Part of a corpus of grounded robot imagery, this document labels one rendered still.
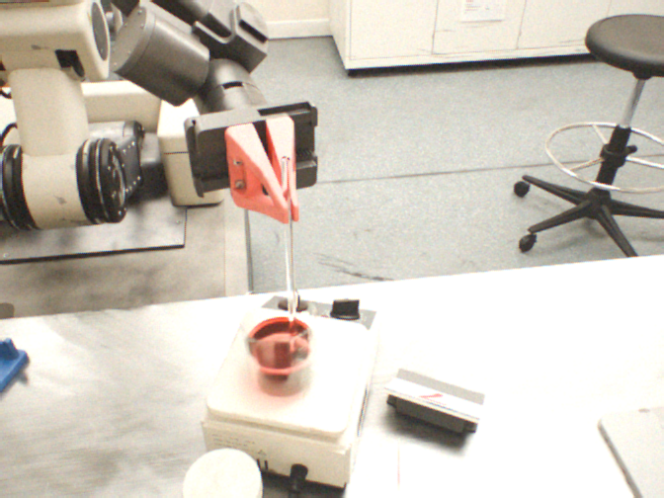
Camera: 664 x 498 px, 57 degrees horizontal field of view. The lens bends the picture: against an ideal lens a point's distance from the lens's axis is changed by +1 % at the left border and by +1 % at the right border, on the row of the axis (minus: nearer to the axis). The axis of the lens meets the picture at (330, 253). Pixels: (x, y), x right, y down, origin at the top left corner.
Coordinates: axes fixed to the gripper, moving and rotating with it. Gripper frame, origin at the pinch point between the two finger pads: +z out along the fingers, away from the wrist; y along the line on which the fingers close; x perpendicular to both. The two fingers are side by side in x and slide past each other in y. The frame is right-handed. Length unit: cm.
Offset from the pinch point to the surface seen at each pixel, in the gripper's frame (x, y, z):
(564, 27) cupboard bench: 80, 196, -194
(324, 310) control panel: 21.3, 6.2, -9.0
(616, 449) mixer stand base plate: 24.6, 26.1, 13.5
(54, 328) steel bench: 26.1, -21.3, -21.4
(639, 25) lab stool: 36, 129, -92
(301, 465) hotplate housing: 22.1, -1.6, 6.4
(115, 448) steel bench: 26.0, -16.6, -3.6
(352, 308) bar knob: 20.2, 8.6, -7.3
